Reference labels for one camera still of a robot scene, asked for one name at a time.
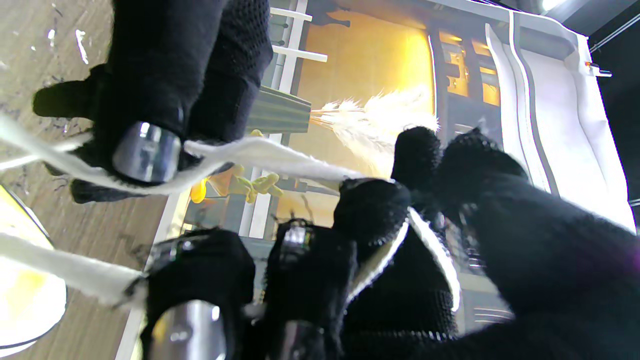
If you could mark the orange canvas sneaker with laces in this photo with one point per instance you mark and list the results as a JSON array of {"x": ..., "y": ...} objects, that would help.
[{"x": 25, "y": 290}]

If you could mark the yellow cactus ornament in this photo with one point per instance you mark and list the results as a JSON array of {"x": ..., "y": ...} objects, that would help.
[{"x": 250, "y": 182}]

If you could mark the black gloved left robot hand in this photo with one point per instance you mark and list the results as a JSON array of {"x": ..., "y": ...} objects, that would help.
[{"x": 165, "y": 75}]

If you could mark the short white slat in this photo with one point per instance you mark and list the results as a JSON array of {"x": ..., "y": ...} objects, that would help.
[{"x": 292, "y": 14}]

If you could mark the dark green ribbed vase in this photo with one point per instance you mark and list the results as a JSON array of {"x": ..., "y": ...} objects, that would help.
[{"x": 280, "y": 112}]

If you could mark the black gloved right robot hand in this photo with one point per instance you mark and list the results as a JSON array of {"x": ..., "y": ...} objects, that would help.
[{"x": 390, "y": 280}]

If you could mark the long white shoelace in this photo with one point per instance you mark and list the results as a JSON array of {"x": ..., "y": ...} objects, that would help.
[{"x": 270, "y": 155}]

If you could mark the long white slat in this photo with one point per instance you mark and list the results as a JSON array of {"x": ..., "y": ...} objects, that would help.
[{"x": 300, "y": 53}]

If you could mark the white pampas grass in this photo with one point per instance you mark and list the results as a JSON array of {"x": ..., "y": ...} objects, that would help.
[{"x": 380, "y": 117}]

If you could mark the yellow oval fruit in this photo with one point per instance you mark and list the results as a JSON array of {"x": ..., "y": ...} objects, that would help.
[{"x": 198, "y": 191}]

